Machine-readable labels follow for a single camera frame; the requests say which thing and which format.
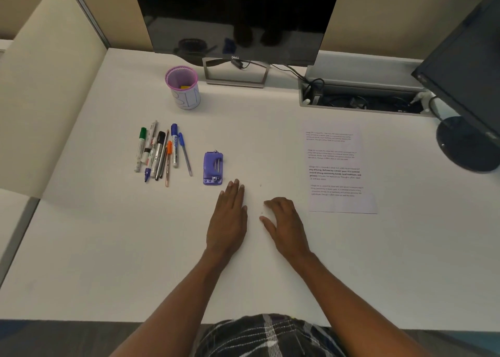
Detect white marker red label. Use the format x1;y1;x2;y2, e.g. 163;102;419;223
141;120;159;165

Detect person's right hand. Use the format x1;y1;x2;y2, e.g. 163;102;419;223
259;196;311;262

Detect person's right forearm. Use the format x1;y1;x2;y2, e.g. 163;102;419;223
287;251;430;357

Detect black monitor round base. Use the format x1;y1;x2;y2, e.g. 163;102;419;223
410;0;500;173

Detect white desk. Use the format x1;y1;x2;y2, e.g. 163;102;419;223
0;47;500;332

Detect purple hole punch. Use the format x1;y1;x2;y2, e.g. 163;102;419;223
203;149;224;186

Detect dark pencil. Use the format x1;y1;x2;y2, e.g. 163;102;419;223
156;146;168;180

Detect beige cubicle partition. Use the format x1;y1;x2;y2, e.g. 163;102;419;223
0;0;489;63

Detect black cable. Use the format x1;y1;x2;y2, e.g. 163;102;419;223
269;63;326;104

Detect purple rimmed white pen cup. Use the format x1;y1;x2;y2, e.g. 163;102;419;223
164;65;201;111

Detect cream curved side panel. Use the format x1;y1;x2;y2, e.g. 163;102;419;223
0;0;108;199

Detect green cap marker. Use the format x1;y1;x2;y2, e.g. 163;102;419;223
134;127;148;173

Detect blue cap marker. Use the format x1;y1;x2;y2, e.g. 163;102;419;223
170;123;180;169

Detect grey cable tray box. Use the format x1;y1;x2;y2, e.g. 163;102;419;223
298;65;436;118

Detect black cap marker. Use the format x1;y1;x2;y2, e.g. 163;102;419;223
150;131;166;181

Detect slim blue tip marker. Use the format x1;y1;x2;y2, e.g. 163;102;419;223
143;149;157;183

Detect stack of printed papers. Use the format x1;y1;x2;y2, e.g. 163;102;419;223
304;124;379;215

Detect black monitor silver stand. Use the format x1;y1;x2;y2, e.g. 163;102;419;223
130;0;344;89

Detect orange pen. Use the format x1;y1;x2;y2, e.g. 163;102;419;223
165;141;173;188

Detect plaid shorts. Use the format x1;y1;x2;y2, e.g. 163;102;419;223
193;313;348;357

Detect white cable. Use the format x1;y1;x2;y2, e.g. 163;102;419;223
410;89;446;121

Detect blue pen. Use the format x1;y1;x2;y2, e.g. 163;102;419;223
178;132;193;177

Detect person's left hand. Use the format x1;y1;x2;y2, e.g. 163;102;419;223
206;179;249;258

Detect person's left forearm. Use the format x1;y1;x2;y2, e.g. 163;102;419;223
109;251;235;357

